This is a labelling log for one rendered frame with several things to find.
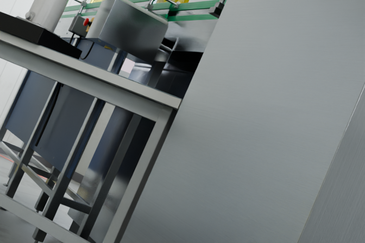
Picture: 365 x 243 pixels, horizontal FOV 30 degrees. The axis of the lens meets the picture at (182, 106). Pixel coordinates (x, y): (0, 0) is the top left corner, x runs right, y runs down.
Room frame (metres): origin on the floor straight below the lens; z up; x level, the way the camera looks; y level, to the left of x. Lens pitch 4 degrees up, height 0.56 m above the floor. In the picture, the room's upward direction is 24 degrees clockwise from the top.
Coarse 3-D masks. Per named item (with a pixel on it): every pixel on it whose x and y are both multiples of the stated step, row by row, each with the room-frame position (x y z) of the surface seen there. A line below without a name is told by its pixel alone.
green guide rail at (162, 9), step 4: (156, 4) 2.82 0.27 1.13; (160, 4) 2.78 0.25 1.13; (164, 4) 2.74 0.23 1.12; (168, 4) 2.69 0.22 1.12; (172, 4) 2.68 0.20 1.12; (156, 8) 2.80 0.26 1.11; (160, 8) 2.76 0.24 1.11; (164, 8) 2.72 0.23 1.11; (168, 8) 2.68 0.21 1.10; (156, 12) 2.79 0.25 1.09; (160, 12) 2.75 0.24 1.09; (164, 12) 2.71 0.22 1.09; (164, 16) 2.68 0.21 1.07
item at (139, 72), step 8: (136, 64) 3.41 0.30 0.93; (144, 64) 3.31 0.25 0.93; (152, 64) 3.22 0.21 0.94; (168, 64) 3.04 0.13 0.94; (176, 64) 2.96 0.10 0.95; (184, 64) 2.88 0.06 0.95; (192, 64) 2.81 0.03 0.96; (136, 72) 3.36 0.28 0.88; (144, 72) 3.26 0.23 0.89; (168, 72) 3.00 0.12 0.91; (176, 72) 2.93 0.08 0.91; (184, 72) 2.85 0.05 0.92; (192, 72) 2.78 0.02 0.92; (136, 80) 3.32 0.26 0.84; (144, 80) 3.22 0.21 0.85; (160, 80) 3.05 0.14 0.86; (168, 80) 2.96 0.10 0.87; (176, 80) 2.89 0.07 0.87; (184, 80) 2.81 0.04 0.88; (160, 88) 3.01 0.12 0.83; (168, 88) 2.93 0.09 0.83; (176, 88) 2.86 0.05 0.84; (184, 88) 2.78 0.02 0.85; (176, 96) 2.83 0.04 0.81; (184, 96) 2.75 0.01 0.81
